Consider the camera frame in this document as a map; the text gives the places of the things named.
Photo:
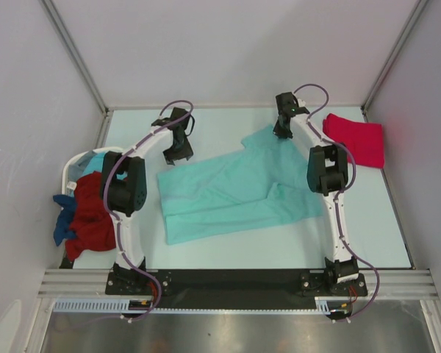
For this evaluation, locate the aluminium frame rail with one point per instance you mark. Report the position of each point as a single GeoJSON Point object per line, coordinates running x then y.
{"type": "Point", "coordinates": [73, 283]}

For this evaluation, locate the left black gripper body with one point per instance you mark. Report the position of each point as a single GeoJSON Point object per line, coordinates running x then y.
{"type": "Point", "coordinates": [178, 151]}

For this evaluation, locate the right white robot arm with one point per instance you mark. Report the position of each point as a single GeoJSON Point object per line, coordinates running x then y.
{"type": "Point", "coordinates": [327, 176]}

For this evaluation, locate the teal t-shirt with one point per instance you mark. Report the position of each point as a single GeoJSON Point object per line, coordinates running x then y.
{"type": "Point", "coordinates": [263, 185]}

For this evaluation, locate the dark red t-shirt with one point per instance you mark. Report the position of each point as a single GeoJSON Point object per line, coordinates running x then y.
{"type": "Point", "coordinates": [91, 223]}

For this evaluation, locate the folded red t-shirt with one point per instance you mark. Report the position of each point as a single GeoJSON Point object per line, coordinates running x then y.
{"type": "Point", "coordinates": [364, 140]}

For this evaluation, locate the dark blue t-shirt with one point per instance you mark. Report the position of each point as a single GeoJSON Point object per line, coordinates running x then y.
{"type": "Point", "coordinates": [62, 230]}

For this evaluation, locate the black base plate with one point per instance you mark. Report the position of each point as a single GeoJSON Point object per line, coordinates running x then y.
{"type": "Point", "coordinates": [234, 289]}

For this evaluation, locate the light blue t-shirt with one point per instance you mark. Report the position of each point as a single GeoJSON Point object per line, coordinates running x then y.
{"type": "Point", "coordinates": [95, 164]}

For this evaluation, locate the white laundry basket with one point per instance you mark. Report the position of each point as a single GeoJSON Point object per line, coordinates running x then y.
{"type": "Point", "coordinates": [74, 168]}

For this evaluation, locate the light blue cable duct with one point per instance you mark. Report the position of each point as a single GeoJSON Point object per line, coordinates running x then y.
{"type": "Point", "coordinates": [102, 305]}

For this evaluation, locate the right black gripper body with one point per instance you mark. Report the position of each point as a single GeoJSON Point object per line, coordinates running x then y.
{"type": "Point", "coordinates": [282, 131]}

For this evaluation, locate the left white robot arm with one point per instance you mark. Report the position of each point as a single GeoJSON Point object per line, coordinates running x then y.
{"type": "Point", "coordinates": [124, 192]}

